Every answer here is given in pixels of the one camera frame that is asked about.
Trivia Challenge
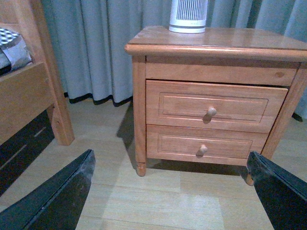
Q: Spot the wooden nightstand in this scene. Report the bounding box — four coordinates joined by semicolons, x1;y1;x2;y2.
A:
125;26;307;176

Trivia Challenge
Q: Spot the patterned grey bedding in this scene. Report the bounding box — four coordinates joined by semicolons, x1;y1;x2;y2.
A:
0;28;32;75

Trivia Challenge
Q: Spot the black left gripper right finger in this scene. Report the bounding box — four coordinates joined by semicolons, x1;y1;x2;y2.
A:
247;151;307;230

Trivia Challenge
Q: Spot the grey-blue curtain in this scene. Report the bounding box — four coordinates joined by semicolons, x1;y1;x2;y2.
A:
41;0;307;122

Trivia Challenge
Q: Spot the wooden drawer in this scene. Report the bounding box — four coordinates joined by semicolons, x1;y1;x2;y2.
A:
146;80;288;133
147;125;267;162

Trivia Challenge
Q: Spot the wooden bed frame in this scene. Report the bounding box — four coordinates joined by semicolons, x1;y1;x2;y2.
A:
0;0;74;146

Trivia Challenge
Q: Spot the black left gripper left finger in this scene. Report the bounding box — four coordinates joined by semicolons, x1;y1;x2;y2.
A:
0;149;95;230

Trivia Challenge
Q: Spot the white slatted air purifier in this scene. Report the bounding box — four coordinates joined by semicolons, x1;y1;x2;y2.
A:
168;0;208;34

